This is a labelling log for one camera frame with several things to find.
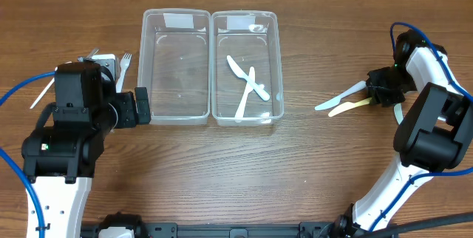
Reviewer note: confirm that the left clear plastic container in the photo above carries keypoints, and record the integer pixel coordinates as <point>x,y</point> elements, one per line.
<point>174,65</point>

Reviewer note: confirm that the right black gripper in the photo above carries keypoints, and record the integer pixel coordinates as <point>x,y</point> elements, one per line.
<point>379,92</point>

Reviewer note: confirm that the curved white plastic fork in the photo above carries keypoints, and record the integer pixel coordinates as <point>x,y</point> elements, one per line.
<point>42,93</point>

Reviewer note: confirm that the pale green plastic knife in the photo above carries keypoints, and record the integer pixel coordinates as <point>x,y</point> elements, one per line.
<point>398,113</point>

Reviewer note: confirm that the clear plastic container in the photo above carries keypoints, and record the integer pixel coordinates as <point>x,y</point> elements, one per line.
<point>174,65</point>
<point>251,38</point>

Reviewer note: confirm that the right clear plastic container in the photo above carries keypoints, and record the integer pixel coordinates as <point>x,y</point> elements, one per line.
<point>251,38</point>

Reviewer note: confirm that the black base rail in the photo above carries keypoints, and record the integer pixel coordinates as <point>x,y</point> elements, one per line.
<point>132,225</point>

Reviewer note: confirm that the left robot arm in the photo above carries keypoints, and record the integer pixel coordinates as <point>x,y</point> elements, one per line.
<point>61,152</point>

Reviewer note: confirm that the yellow plastic knife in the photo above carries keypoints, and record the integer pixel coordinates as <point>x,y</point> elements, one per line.
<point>348,106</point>

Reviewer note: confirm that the white plastic knife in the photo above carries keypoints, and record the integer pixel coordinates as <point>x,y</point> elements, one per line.
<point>237,70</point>
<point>248,89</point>

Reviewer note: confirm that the white plastic knife in container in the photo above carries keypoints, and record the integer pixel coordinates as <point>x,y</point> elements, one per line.
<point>248,89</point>

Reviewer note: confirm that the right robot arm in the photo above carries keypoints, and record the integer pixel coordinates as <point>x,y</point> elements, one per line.
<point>430,141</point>

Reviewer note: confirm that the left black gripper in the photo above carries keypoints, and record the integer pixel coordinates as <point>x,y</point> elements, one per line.
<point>141,105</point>

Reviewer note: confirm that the light blue plastic knife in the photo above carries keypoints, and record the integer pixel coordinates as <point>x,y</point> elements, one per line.
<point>336,100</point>

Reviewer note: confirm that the metal fork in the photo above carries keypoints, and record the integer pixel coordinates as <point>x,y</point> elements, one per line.
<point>89,56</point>

